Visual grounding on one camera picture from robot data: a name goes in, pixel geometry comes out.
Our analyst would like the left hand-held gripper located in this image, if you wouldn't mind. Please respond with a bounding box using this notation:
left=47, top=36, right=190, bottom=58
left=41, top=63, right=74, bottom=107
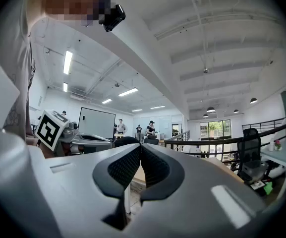
left=35, top=109, right=115, bottom=156

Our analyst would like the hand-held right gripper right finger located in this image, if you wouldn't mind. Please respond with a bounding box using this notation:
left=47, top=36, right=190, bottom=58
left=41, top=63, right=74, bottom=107
left=130, top=143, right=266, bottom=238

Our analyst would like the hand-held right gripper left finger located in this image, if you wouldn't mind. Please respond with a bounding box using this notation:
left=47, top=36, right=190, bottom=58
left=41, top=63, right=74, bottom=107
left=37, top=143, right=143, bottom=238

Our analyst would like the person's left forearm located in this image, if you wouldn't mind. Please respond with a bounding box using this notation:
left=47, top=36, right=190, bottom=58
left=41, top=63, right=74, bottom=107
left=37, top=141, right=59, bottom=159

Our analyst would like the black metal railing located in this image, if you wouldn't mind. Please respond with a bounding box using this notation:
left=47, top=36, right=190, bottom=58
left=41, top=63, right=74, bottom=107
left=164, top=117, right=286, bottom=163

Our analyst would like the glass window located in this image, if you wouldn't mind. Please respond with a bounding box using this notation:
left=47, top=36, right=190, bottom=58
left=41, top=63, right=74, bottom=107
left=199, top=119, right=231, bottom=140

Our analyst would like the green object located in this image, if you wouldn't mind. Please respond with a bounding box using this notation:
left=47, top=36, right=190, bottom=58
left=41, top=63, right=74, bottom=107
left=264, top=181, right=274, bottom=195

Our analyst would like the black mesh office chair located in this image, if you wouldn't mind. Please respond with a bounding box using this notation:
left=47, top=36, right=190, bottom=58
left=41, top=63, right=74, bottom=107
left=236, top=127, right=270, bottom=183

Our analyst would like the group of ceiling tube lights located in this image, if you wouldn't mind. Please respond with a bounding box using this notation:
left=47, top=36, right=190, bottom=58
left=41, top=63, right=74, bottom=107
left=62, top=50, right=166, bottom=113

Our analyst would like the person's beige shirt torso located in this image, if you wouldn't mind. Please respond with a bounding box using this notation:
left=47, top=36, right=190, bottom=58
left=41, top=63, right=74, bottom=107
left=0, top=0, right=37, bottom=143

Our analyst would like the person's head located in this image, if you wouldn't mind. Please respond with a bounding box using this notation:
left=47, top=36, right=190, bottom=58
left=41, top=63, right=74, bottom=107
left=45, top=0, right=111, bottom=27

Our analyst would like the white whiteboard with black frame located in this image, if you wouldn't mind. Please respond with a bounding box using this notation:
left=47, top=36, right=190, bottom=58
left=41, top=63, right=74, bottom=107
left=78, top=107, right=116, bottom=140

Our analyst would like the black head-worn camera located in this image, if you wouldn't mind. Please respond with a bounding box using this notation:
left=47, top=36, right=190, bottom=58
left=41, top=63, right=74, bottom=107
left=98, top=0, right=126, bottom=32

